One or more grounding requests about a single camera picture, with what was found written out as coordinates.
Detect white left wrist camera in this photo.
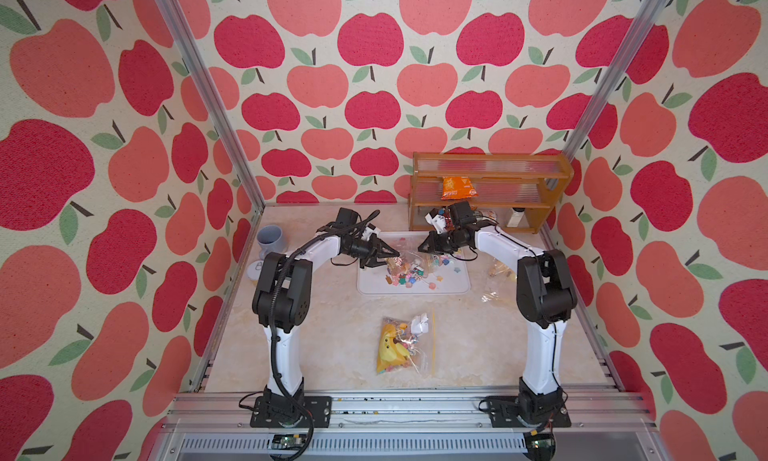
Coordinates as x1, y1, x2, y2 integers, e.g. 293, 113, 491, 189
361, 222, 381, 240

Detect blue grey mug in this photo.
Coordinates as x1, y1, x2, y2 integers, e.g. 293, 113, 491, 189
256, 225, 288, 259

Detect orange snack packet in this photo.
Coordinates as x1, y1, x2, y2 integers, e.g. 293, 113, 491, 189
441, 176, 478, 201

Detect poured candies pile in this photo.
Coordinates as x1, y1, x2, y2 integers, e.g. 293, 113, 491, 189
384, 252, 466, 291

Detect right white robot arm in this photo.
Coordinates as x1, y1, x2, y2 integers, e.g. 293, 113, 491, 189
418, 201, 577, 427

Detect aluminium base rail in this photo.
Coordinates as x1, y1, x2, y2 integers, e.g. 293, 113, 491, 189
147, 385, 670, 460

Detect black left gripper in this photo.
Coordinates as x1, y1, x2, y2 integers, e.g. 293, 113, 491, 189
343, 233, 398, 268

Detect wooden shelf rack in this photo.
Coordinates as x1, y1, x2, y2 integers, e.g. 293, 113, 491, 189
408, 153, 574, 234

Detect white plastic tray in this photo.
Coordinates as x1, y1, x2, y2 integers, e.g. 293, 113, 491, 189
356, 231, 471, 296

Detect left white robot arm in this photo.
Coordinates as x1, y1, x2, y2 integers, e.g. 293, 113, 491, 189
248, 208, 399, 430

